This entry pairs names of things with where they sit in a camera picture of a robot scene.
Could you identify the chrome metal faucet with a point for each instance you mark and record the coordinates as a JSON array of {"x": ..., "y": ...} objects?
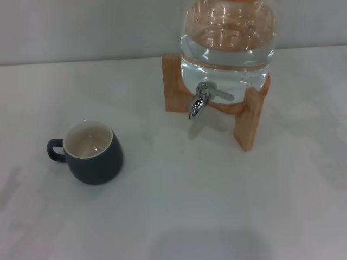
[{"x": 198, "y": 104}]

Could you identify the wooden dispenser stand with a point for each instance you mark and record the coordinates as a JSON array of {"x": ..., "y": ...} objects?
[{"x": 250, "y": 122}]

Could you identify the clear glass water dispenser jar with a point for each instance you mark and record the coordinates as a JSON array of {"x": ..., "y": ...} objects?
[{"x": 227, "y": 62}]

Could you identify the black ceramic cup white inside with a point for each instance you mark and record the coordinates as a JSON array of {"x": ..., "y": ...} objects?
[{"x": 97, "y": 168}]

